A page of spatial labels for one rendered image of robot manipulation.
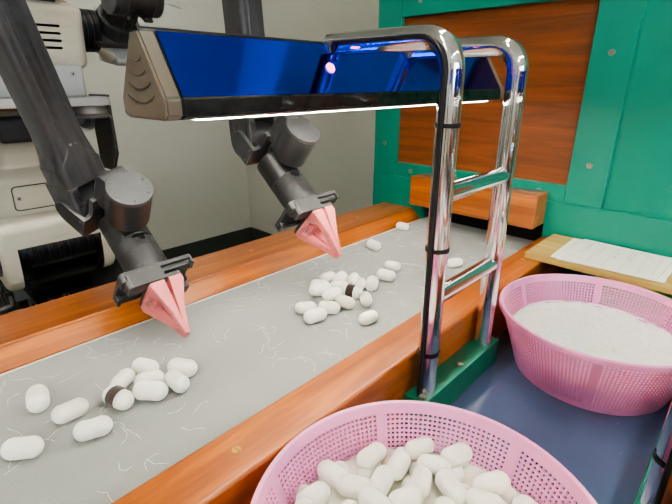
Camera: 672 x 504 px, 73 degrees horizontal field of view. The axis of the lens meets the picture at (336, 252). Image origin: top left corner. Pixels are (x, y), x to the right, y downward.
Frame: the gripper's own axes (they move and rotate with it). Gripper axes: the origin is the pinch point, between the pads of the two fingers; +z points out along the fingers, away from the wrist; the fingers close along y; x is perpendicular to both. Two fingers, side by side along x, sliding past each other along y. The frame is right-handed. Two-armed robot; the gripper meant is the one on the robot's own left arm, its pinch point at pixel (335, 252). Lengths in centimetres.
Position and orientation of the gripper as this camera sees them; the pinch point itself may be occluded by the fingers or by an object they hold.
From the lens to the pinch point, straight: 71.6
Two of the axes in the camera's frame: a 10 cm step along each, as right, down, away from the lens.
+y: 6.8, -2.7, 6.8
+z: 5.6, 7.9, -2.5
